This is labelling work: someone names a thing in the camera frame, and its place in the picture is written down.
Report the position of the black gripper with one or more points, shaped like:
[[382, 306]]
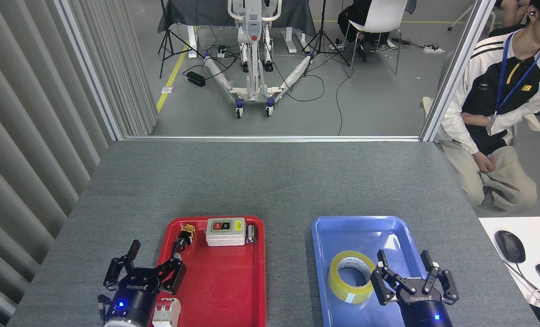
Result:
[[422, 309], [136, 295]]

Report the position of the yellow tape roll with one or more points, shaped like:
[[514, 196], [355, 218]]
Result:
[[338, 284]]

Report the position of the white red terminal block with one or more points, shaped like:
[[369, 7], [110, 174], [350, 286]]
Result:
[[166, 313]]

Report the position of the orange push button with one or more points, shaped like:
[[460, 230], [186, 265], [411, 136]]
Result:
[[188, 229]]

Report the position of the red plastic tray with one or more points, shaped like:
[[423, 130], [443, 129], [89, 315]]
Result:
[[229, 281]]

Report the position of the blue plastic tray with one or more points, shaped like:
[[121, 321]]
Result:
[[342, 231]]

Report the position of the black computer mouse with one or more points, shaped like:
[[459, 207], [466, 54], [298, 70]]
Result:
[[509, 245]]

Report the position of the black power adapter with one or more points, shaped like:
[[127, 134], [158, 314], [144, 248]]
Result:
[[196, 79]]

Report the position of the white power strip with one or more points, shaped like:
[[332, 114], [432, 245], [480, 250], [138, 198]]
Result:
[[433, 50]]

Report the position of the black tripod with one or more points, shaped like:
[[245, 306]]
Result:
[[166, 36], [323, 32]]

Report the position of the white plastic chair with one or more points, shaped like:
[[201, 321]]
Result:
[[381, 16]]

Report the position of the white wheeled stand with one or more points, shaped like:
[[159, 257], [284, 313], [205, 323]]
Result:
[[254, 27]]

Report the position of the table with black cloth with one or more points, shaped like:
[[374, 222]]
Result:
[[206, 11]]

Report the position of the person in dark clothes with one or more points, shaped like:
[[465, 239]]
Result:
[[352, 16]]

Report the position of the white switch box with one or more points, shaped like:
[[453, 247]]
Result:
[[224, 235]]

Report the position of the small black silver cylinder switch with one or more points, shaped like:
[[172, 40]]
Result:
[[251, 234]]

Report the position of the silver rail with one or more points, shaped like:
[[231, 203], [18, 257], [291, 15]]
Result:
[[274, 138]]

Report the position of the silver post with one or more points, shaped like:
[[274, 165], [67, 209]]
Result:
[[456, 68]]

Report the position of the person behind post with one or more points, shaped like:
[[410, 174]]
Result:
[[512, 11]]

